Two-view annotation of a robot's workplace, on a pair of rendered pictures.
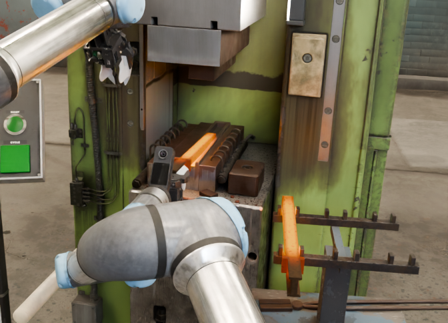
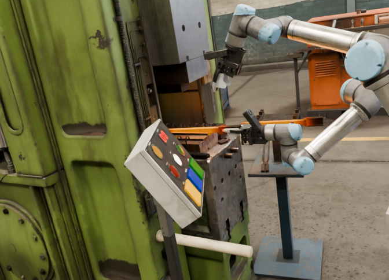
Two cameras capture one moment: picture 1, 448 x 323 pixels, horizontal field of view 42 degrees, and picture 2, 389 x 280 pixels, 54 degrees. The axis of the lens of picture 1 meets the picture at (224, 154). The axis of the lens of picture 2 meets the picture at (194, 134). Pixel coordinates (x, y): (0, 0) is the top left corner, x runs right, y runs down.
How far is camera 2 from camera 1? 2.06 m
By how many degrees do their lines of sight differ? 67
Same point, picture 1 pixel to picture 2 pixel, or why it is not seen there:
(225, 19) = (206, 48)
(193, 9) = (197, 46)
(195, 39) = (200, 62)
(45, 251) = not seen: outside the picture
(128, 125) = not seen: hidden behind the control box
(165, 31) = (191, 62)
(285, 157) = (207, 117)
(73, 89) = (131, 132)
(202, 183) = (215, 140)
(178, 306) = (231, 212)
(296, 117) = (205, 95)
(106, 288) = not seen: hidden behind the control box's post
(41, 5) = (276, 33)
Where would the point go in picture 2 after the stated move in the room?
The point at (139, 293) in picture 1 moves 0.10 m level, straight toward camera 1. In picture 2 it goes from (220, 220) to (241, 219)
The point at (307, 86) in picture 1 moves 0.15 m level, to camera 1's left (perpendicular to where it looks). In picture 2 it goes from (208, 77) to (201, 83)
